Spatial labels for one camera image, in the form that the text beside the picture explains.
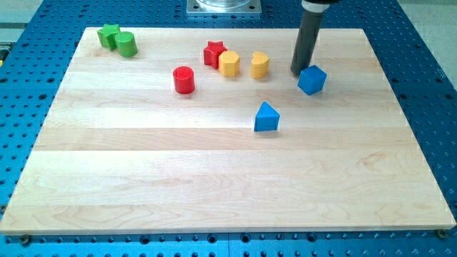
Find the green star block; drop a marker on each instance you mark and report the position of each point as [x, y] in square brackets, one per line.
[107, 35]

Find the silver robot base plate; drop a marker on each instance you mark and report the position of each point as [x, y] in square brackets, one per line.
[223, 6]

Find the blue triangle block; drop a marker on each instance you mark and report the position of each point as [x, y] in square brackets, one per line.
[267, 118]

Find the yellow heart block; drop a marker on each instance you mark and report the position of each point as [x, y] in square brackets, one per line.
[259, 65]

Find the red star block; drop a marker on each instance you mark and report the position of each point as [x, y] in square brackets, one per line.
[212, 52]

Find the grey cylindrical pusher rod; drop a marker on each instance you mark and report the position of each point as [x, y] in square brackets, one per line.
[305, 42]

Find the yellow hexagon block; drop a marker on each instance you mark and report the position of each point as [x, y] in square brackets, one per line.
[229, 63]

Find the blue cube block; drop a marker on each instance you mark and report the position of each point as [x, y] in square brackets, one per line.
[312, 80]

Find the green cylinder block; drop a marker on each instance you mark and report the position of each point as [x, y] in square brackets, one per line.
[126, 44]

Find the red cylinder block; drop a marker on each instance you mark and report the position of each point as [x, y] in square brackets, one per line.
[184, 80]

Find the light wooden board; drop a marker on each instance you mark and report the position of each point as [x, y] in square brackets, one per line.
[120, 151]

